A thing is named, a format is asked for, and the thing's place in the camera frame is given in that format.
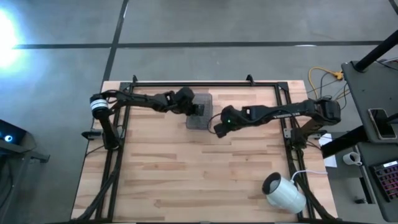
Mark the backlit keyboard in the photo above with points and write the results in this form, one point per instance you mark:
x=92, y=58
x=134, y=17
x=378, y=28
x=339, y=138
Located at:
x=388, y=182

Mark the clear plastic pencil box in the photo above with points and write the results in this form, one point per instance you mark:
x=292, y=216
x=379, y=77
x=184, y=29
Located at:
x=202, y=123

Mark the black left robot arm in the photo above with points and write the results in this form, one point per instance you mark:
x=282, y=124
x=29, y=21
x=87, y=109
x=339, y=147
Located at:
x=140, y=99

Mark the white paper sheet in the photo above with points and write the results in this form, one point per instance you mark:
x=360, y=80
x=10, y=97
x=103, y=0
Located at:
x=329, y=160

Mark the black desk leg bar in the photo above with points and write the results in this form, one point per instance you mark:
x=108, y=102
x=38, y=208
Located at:
x=342, y=143

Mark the dark grey desk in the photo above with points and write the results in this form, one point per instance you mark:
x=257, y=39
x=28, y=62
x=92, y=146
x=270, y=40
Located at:
x=363, y=90

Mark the black device with blue light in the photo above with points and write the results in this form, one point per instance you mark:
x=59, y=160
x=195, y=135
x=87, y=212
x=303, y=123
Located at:
x=9, y=135

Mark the black pole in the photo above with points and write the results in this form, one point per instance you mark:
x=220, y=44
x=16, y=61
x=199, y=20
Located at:
x=376, y=51

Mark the white mug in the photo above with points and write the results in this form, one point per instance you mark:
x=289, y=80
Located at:
x=351, y=158

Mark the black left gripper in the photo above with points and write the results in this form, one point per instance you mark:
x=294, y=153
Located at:
x=196, y=110

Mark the black smartphone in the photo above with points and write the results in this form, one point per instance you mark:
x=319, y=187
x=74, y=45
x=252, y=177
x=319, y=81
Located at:
x=382, y=123

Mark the black metal table frame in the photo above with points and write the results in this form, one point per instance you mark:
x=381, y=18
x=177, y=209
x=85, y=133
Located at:
x=202, y=84

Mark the black frame clamp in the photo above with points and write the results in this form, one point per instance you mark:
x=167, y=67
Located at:
x=249, y=79
x=135, y=78

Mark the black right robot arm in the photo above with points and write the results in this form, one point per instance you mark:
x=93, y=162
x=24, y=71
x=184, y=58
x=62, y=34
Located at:
x=280, y=112

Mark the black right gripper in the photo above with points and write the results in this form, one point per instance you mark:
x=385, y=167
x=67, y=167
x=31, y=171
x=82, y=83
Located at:
x=230, y=116

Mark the white table camera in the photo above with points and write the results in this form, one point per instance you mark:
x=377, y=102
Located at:
x=284, y=194

